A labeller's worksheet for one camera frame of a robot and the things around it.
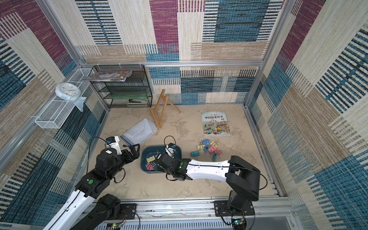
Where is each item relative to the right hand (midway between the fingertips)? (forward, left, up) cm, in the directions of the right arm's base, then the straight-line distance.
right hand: (156, 162), depth 80 cm
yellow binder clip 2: (+14, -26, -9) cm, 31 cm away
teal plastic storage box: (+9, +7, -8) cm, 14 cm away
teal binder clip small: (+8, -22, -7) cm, 24 cm away
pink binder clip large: (+12, -34, -9) cm, 37 cm away
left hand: (+4, +11, +10) cm, 15 cm away
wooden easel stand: (+44, +8, -5) cm, 45 cm away
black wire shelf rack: (+56, +31, +9) cm, 64 cm away
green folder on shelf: (+50, +26, +5) cm, 57 cm away
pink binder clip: (0, +5, -7) cm, 9 cm away
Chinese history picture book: (+34, -38, -10) cm, 52 cm away
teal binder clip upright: (+6, -34, -7) cm, 35 cm away
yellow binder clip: (+6, +5, -9) cm, 12 cm away
